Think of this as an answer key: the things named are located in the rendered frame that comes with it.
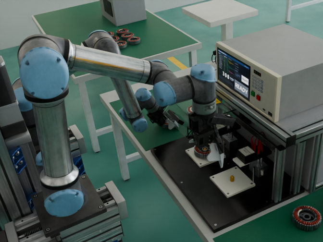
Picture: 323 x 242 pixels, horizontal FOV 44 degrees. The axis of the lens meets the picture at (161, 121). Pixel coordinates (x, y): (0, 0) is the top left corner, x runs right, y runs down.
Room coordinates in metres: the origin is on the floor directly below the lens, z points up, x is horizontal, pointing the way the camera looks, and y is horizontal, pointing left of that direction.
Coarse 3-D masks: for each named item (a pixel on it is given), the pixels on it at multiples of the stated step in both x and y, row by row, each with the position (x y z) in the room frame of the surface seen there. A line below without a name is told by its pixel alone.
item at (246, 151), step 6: (240, 150) 1.41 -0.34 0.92; (246, 150) 1.40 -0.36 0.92; (252, 150) 1.40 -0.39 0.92; (264, 150) 1.42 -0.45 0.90; (270, 150) 1.41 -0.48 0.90; (240, 156) 1.39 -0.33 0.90; (246, 156) 1.36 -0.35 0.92; (252, 156) 1.37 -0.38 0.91; (258, 156) 1.38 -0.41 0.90; (264, 156) 1.39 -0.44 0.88; (240, 162) 1.37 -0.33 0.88; (246, 162) 1.36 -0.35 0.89; (258, 162) 1.42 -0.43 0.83
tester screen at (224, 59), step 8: (224, 56) 1.65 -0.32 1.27; (224, 64) 1.65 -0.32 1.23; (232, 64) 1.60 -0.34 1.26; (240, 64) 1.54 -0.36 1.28; (232, 72) 1.60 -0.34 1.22; (240, 72) 1.54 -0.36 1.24; (248, 72) 1.48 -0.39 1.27; (232, 80) 1.60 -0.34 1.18; (248, 80) 1.48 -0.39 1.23; (248, 88) 1.48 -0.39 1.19
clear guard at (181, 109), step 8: (216, 96) 1.66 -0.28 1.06; (176, 104) 1.63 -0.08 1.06; (184, 104) 1.62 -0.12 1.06; (216, 104) 1.59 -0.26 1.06; (224, 104) 1.58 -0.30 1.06; (176, 112) 1.59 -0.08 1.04; (184, 112) 1.55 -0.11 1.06; (216, 112) 1.52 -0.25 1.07; (224, 112) 1.51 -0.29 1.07; (184, 120) 1.52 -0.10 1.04; (184, 128) 1.48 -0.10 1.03
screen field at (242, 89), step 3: (237, 81) 1.56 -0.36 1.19; (237, 84) 1.56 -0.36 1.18; (240, 84) 1.54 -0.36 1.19; (237, 87) 1.56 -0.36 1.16; (240, 87) 1.54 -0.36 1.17; (243, 87) 1.52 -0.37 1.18; (246, 87) 1.50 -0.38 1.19; (237, 90) 1.56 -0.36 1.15; (240, 90) 1.54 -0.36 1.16; (243, 90) 1.52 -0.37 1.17; (246, 90) 1.50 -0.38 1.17; (243, 93) 1.51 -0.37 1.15; (246, 93) 1.50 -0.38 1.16; (246, 96) 1.49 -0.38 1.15
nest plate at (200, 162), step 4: (192, 148) 1.64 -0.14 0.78; (188, 152) 1.61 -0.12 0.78; (192, 152) 1.61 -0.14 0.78; (192, 156) 1.58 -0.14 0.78; (224, 156) 1.55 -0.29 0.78; (196, 160) 1.54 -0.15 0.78; (200, 160) 1.54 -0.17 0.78; (204, 160) 1.53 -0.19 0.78; (200, 164) 1.51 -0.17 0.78; (204, 164) 1.51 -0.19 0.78; (208, 164) 1.51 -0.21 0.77
